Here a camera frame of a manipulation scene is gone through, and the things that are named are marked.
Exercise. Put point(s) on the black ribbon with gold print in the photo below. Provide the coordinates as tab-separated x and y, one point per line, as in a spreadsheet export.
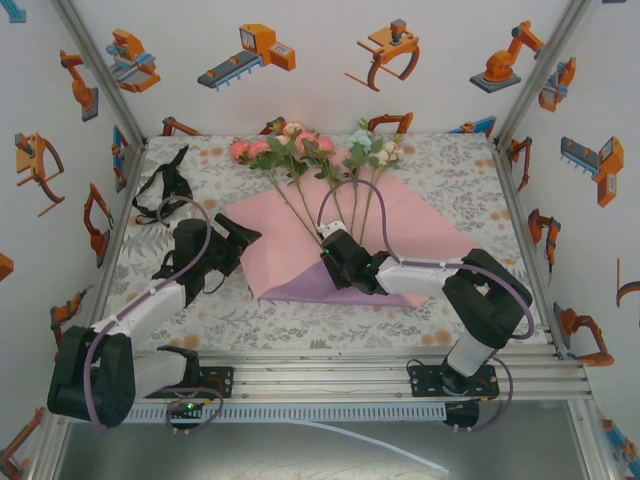
177	162

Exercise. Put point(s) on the pink twin rose stem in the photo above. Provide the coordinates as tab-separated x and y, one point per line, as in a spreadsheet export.
250	148

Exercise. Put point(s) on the floral print tablecloth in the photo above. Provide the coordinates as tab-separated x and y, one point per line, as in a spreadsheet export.
350	325

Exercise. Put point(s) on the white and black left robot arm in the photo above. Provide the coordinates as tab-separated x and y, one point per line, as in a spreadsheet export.
145	315

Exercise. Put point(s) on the slanted aluminium frame post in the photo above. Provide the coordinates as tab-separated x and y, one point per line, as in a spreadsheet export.
97	67
545	65

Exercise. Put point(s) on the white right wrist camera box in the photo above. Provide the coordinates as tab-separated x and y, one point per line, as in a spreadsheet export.
332	231

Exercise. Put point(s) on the circuit board with green light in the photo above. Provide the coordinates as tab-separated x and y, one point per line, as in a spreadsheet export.
185	407

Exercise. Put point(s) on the aluminium rail bed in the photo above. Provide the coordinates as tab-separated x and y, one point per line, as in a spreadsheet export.
320	380

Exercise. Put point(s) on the large pink rose stem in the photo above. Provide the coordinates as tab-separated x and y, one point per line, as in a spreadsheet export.
322	145

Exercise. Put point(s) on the aluminium table side rail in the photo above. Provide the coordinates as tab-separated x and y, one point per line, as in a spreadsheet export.
518	220
124	200

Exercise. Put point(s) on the peach rose stem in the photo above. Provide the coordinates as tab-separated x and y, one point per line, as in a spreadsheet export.
292	129

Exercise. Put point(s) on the pale blue flower stem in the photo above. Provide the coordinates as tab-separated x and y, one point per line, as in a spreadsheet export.
360	137

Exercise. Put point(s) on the cream flower stem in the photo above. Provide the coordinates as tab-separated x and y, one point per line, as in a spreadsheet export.
387	152

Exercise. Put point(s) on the black bracket under rail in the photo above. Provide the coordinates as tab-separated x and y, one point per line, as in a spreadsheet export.
462	415

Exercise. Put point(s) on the grey metal sheet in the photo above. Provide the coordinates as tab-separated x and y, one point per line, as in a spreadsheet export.
250	455

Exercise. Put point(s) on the purple and pink wrapping paper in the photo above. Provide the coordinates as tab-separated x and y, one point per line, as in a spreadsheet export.
280	240

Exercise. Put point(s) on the aluminium frame leg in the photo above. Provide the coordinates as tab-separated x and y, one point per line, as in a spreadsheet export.
595	457
42	465

